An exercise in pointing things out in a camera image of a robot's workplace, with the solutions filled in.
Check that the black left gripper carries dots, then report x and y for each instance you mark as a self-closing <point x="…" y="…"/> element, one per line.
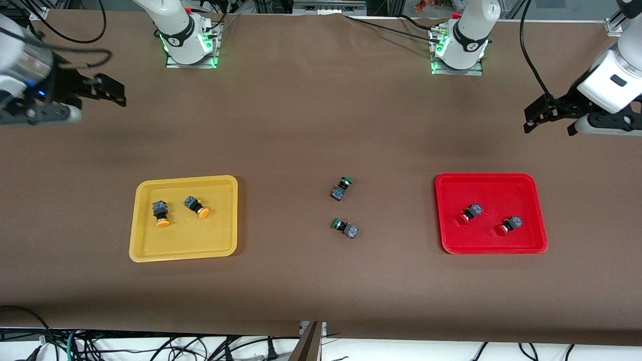
<point x="563" y="104"/>

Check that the small aluminium corner bracket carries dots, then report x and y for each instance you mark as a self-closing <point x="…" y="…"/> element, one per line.
<point x="614" y="26"/>
<point x="39" y="13"/>

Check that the black power plug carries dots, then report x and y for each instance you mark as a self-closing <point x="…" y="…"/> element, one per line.
<point x="273" y="351"/>

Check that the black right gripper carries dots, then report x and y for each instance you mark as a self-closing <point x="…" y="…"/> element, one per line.
<point x="64" y="84"/>

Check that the yellow plastic tray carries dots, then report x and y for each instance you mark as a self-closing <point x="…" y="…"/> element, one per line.
<point x="200" y="240"/>

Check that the red plastic tray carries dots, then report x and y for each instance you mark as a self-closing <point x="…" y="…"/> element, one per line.
<point x="481" y="190"/>

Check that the brown table cover mat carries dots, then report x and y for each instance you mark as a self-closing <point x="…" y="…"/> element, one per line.
<point x="321" y="125"/>

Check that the green mushroom push button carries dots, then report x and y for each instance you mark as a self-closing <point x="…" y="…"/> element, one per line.
<point x="337" y="193"/>
<point x="350" y="231"/>

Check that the grey metal table beam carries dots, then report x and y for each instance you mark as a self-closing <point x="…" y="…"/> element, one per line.
<point x="308" y="346"/>

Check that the yellow mushroom push button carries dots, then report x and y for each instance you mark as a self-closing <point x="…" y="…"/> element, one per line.
<point x="190" y="202"/>
<point x="159" y="206"/>

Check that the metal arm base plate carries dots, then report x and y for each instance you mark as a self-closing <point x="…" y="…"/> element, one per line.
<point x="456" y="72"/>
<point x="190" y="65"/>

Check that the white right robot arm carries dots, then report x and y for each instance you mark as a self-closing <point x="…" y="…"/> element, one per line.
<point x="175" y="25"/>

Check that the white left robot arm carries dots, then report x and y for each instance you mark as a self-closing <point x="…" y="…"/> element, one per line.
<point x="471" y="30"/>

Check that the red mushroom push button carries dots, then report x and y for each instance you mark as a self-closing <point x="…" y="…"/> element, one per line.
<point x="475" y="210"/>
<point x="515" y="221"/>

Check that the aluminium frame profile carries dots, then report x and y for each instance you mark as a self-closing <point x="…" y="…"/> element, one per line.
<point x="328" y="6"/>

